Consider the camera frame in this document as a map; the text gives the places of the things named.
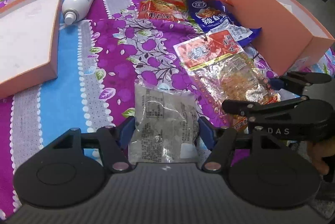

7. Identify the floral purple bedspread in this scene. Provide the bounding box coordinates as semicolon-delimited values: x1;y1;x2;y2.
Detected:
0;0;335;219

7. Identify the clear grey snack packet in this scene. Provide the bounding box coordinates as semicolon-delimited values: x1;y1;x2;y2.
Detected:
128;80;199;164

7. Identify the red orange snack packet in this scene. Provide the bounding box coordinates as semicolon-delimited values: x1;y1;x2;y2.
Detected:
138;0;187;22

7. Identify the shallow pink box lid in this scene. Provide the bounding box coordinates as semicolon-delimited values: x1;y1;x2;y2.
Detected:
1;0;62;98

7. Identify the deep pink cardboard box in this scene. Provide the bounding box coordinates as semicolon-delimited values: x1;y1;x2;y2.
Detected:
229;0;334;75

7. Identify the person's right hand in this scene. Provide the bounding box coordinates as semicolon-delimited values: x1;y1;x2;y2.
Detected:
307;142;333;175

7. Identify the blue snack packet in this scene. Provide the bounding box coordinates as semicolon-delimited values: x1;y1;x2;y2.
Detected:
187;0;262;47

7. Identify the red clear long snack packet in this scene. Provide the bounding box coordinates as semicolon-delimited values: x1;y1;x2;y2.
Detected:
174;30;280;130

